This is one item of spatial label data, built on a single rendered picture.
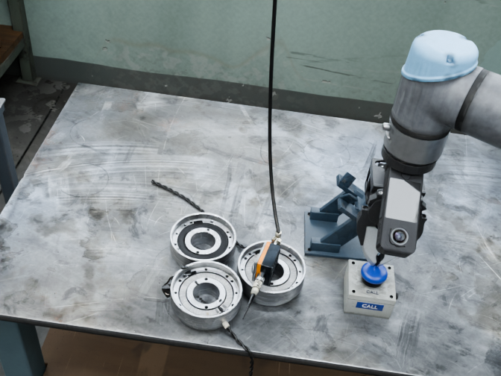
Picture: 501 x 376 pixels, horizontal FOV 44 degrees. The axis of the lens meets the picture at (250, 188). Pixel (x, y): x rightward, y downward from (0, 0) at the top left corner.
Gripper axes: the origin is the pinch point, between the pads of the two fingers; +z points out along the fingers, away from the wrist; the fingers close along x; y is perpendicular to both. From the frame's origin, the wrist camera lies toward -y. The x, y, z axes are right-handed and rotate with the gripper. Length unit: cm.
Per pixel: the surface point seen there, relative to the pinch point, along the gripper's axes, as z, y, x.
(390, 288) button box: 3.7, -1.3, -2.8
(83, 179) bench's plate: 8, 18, 51
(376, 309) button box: 6.1, -3.6, -1.1
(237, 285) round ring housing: 5.2, -3.6, 19.9
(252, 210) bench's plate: 8.3, 15.7, 19.6
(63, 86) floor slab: 89, 157, 112
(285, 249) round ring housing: 5.0, 4.7, 13.2
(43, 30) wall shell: 64, 161, 118
